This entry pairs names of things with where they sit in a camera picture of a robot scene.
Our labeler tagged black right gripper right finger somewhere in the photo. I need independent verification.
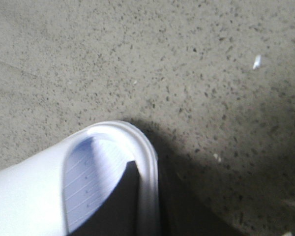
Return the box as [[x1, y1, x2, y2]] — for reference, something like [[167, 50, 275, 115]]
[[158, 158, 243, 236]]

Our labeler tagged light blue slipper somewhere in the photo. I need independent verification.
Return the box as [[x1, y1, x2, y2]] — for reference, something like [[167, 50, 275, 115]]
[[0, 121, 161, 236]]

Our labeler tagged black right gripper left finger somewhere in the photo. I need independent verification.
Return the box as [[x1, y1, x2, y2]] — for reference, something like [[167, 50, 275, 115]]
[[71, 161, 139, 236]]

